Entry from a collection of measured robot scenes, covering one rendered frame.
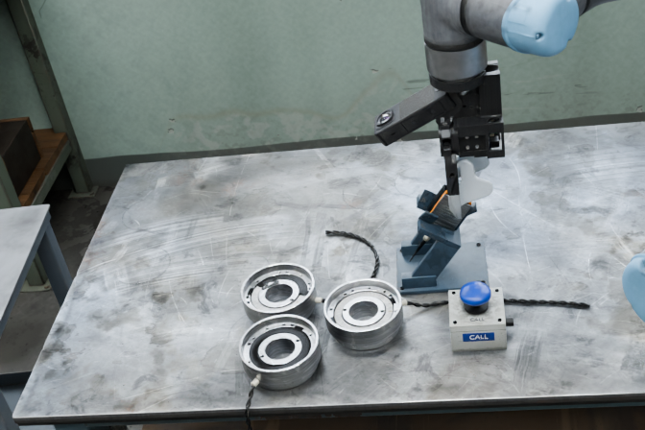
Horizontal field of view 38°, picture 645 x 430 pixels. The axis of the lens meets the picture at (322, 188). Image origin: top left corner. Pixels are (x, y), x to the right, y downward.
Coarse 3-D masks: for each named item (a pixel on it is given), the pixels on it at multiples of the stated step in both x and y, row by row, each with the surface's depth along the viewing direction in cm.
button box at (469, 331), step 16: (496, 288) 124; (464, 304) 122; (496, 304) 122; (464, 320) 120; (480, 320) 120; (496, 320) 120; (512, 320) 123; (464, 336) 121; (480, 336) 120; (496, 336) 120
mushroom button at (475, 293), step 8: (464, 288) 121; (472, 288) 121; (480, 288) 120; (488, 288) 121; (464, 296) 120; (472, 296) 120; (480, 296) 119; (488, 296) 120; (472, 304) 119; (480, 304) 119
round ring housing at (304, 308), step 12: (276, 264) 136; (288, 264) 136; (252, 276) 135; (264, 276) 136; (300, 276) 135; (312, 276) 133; (252, 288) 134; (276, 288) 135; (288, 288) 134; (312, 288) 131; (264, 300) 132; (288, 300) 131; (312, 300) 131; (252, 312) 129; (264, 312) 128; (276, 312) 128; (288, 312) 128; (300, 312) 129
